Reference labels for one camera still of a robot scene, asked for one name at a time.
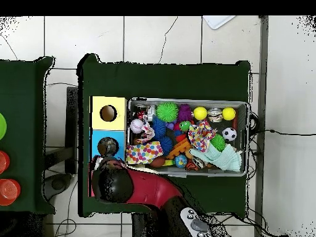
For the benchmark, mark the crushed clear plastic bottle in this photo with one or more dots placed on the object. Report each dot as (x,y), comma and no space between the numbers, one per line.
(108,146)

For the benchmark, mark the polka dot cloth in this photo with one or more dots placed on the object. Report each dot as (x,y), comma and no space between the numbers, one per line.
(201,135)
(143,153)

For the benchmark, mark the brown toy football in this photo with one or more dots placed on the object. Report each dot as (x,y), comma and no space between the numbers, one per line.
(157,162)

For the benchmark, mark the silver toy robot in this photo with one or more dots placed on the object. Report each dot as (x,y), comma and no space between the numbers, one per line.
(151,112)

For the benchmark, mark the mint green cloth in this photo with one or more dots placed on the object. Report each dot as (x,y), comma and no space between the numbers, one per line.
(222,158)

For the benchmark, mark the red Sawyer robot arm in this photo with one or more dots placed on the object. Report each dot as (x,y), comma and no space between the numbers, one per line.
(153,185)

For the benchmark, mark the wooden box with three holes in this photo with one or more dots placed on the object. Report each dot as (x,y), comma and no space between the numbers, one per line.
(118,113)

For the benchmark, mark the silver mesh bin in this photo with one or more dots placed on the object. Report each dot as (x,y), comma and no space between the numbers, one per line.
(243,118)

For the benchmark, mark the dark grey stand base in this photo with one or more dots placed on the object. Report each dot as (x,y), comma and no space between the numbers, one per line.
(58,184)

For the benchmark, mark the white baseball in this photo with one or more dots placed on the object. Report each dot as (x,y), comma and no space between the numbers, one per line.
(136,126)

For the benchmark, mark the blue spiky ball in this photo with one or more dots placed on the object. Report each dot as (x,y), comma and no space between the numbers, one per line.
(160,128)

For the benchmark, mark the green spiky ball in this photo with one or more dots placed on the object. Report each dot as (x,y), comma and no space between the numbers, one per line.
(167,111)
(218,142)

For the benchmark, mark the green covered side table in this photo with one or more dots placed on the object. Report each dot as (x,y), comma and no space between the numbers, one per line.
(22,111)

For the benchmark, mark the orange plastic cup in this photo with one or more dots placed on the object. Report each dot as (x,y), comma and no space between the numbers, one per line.
(8,192)
(3,161)

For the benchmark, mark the purple spiky toy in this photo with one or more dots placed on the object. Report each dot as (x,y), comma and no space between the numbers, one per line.
(185,113)

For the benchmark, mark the dark green table cloth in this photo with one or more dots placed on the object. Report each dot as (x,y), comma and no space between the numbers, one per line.
(163,81)

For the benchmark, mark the yellow tennis ball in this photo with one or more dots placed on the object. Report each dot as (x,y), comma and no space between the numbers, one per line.
(200,113)

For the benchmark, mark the black and white soccer ball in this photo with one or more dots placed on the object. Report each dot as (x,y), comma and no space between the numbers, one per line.
(229,134)

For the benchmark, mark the smooth yellow ball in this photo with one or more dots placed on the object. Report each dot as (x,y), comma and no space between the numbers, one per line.
(228,113)

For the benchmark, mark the white board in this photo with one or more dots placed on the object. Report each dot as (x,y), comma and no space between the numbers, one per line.
(217,21)

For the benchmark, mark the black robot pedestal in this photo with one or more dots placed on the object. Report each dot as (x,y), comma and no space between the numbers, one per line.
(143,227)

